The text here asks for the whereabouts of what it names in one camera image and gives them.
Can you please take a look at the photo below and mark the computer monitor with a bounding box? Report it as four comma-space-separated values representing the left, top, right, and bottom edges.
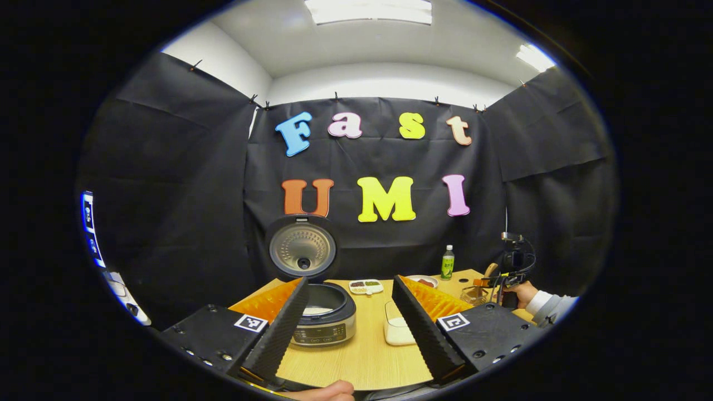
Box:
81, 191, 106, 268

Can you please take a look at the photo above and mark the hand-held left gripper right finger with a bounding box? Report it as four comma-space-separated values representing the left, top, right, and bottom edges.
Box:
391, 275, 544, 388

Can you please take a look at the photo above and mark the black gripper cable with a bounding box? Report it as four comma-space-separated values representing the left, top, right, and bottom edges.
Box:
517, 237, 538, 275

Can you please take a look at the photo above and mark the clear box of white rice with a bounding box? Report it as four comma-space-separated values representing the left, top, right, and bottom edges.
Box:
383, 301, 418, 346

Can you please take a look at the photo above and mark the white divided bean dish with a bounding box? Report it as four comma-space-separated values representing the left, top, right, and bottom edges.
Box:
349, 279, 385, 295

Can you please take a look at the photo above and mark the dark grey rice cooker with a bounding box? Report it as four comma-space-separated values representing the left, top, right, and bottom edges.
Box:
265, 214, 357, 349

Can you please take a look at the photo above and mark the long ceiling light panel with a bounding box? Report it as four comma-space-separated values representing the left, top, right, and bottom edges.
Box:
305, 0, 433, 26

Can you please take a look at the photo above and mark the white side desk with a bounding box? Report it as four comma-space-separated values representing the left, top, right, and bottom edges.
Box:
103, 270, 152, 326

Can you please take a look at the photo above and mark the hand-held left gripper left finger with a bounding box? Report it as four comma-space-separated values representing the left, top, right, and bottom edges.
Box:
159, 277, 310, 385

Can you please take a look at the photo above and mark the black backdrop cloth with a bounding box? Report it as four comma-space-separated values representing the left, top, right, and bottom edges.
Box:
78, 53, 619, 329

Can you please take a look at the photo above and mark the row of black cloth clips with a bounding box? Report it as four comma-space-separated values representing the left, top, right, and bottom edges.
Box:
189, 58, 527, 112

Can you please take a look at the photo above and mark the clear chopstick holder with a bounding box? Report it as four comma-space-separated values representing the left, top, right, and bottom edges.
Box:
461, 286, 490, 306

